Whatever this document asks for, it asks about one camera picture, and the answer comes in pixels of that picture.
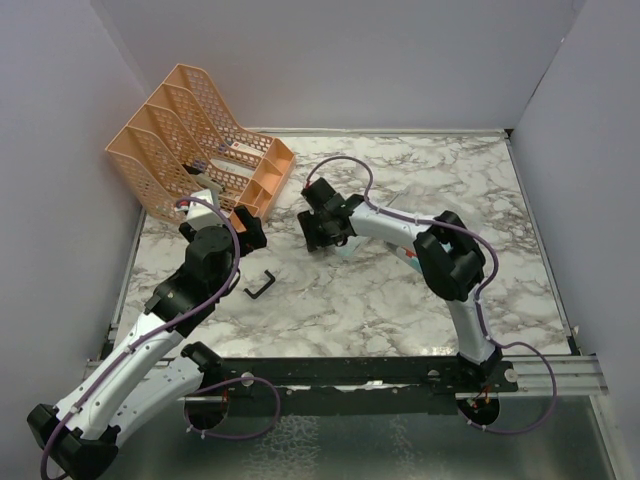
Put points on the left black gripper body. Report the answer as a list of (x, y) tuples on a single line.
[(239, 241)]

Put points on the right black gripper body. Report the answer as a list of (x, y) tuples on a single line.
[(316, 232)]

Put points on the clear plastic tray insert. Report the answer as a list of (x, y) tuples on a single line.
[(352, 247)]

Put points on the clear first aid box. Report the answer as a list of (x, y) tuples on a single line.
[(400, 230)]

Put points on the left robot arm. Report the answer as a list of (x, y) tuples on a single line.
[(80, 433)]

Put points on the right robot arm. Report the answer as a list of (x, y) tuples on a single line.
[(449, 259)]

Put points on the dark item in organizer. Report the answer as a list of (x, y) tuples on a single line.
[(212, 179)]

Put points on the red white box in organizer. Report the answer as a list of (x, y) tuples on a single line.
[(246, 148)]

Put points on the peach plastic file organizer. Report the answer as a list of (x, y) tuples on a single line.
[(186, 120)]

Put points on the clear box lid black handle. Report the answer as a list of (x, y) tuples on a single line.
[(246, 299)]

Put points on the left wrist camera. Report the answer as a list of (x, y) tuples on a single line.
[(202, 210)]

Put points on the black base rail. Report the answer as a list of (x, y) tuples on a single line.
[(347, 385)]

